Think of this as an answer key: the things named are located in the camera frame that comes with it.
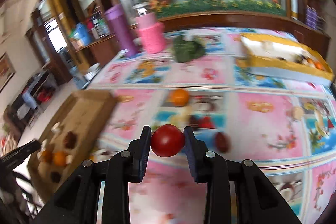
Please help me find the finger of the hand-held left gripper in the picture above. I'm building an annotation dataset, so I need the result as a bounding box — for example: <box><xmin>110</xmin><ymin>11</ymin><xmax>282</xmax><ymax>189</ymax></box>
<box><xmin>0</xmin><ymin>140</ymin><xmax>42</xmax><ymax>169</ymax></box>

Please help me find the blue jug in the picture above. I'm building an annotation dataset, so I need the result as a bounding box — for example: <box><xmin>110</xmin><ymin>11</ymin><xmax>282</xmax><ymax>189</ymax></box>
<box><xmin>71</xmin><ymin>22</ymin><xmax>92</xmax><ymax>47</ymax></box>

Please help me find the wooden cabinet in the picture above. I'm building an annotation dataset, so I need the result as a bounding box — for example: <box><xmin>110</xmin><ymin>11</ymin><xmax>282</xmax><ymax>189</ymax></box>
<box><xmin>289</xmin><ymin>22</ymin><xmax>331</xmax><ymax>59</ymax></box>

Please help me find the large dried red date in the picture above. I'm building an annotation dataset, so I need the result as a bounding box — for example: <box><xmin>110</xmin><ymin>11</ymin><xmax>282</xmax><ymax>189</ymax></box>
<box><xmin>215</xmin><ymin>132</ymin><xmax>231</xmax><ymax>153</ymax></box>

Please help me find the purple bottle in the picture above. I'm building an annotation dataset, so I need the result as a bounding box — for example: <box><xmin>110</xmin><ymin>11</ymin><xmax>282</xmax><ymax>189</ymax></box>
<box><xmin>104</xmin><ymin>4</ymin><xmax>138</xmax><ymax>57</ymax></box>

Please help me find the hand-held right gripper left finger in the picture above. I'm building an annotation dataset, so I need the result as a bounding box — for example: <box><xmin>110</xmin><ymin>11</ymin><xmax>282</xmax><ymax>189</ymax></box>
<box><xmin>33</xmin><ymin>126</ymin><xmax>152</xmax><ymax>224</ymax></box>

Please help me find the brown cardboard box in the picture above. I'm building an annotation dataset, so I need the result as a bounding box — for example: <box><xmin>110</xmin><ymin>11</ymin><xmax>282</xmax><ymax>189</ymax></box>
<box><xmin>27</xmin><ymin>90</ymin><xmax>118</xmax><ymax>197</ymax></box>

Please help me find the green leafy vegetable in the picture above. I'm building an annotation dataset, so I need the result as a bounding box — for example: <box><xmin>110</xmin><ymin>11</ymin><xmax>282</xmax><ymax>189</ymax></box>
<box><xmin>172</xmin><ymin>35</ymin><xmax>206</xmax><ymax>63</ymax></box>

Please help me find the long yellow box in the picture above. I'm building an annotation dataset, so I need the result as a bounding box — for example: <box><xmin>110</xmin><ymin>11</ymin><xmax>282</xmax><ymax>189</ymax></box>
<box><xmin>240</xmin><ymin>32</ymin><xmax>334</xmax><ymax>81</ymax></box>

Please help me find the beige sponge cake chunk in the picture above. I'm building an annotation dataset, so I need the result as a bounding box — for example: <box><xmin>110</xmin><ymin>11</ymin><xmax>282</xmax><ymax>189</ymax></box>
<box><xmin>292</xmin><ymin>106</ymin><xmax>305</xmax><ymax>119</ymax></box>

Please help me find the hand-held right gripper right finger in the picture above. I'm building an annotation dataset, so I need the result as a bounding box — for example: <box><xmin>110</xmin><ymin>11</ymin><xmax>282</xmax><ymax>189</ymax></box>
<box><xmin>184</xmin><ymin>126</ymin><xmax>302</xmax><ymax>224</ymax></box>

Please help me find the bottle with pink knitted sleeve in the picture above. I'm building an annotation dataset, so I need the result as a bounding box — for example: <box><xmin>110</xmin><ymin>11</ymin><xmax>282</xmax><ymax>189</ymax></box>
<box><xmin>135</xmin><ymin>14</ymin><xmax>166</xmax><ymax>54</ymax></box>

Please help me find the purple spray can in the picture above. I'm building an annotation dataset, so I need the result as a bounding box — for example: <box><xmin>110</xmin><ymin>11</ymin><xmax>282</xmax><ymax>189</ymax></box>
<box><xmin>311</xmin><ymin>7</ymin><xmax>319</xmax><ymax>30</ymax></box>
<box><xmin>304</xmin><ymin>5</ymin><xmax>313</xmax><ymax>28</ymax></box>

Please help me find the red tomato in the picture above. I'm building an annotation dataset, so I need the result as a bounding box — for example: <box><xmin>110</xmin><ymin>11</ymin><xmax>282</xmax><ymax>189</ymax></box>
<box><xmin>150</xmin><ymin>124</ymin><xmax>185</xmax><ymax>157</ymax></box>

